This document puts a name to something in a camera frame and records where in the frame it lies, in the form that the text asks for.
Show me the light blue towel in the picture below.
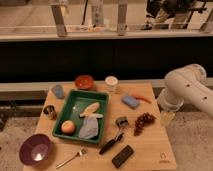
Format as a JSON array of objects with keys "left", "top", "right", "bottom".
[{"left": 78, "top": 114, "right": 103, "bottom": 139}]

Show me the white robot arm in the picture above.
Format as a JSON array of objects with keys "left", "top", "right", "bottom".
[{"left": 157, "top": 64, "right": 213, "bottom": 118}]

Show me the blue grey plastic cup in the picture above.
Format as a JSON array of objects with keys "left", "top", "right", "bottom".
[{"left": 51, "top": 85, "right": 64, "bottom": 99}]

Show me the small metal cup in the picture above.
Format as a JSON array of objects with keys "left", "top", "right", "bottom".
[{"left": 43, "top": 105, "right": 56, "bottom": 120}]

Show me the orange red bowl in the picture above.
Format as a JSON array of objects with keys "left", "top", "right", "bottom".
[{"left": 74, "top": 75, "right": 94, "bottom": 90}]

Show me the cream banana toy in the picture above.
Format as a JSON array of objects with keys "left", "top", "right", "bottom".
[{"left": 80, "top": 102, "right": 100, "bottom": 117}]

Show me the blue sponge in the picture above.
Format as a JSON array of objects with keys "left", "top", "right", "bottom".
[{"left": 122, "top": 95, "right": 139, "bottom": 109}]

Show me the green plastic tray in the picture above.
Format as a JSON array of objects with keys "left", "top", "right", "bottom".
[{"left": 52, "top": 90, "right": 109, "bottom": 144}]

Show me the orange carrot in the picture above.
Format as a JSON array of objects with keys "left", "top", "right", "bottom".
[{"left": 133, "top": 94, "right": 152, "bottom": 104}]

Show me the wooden table board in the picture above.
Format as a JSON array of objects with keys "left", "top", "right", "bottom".
[{"left": 23, "top": 83, "right": 177, "bottom": 171}]

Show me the dark red grape bunch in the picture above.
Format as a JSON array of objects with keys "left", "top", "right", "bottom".
[{"left": 134, "top": 112, "right": 156, "bottom": 136}]

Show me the orange peach fruit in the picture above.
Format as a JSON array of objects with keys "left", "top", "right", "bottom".
[{"left": 61, "top": 120, "right": 76, "bottom": 134}]

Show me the black rectangular remote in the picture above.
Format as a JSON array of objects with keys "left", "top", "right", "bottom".
[{"left": 112, "top": 145, "right": 134, "bottom": 168}]

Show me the silver fork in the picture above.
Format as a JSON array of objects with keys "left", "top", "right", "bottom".
[{"left": 56, "top": 148, "right": 87, "bottom": 169}]

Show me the purple bowl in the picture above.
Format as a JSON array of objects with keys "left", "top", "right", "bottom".
[{"left": 19, "top": 134, "right": 53, "bottom": 166}]

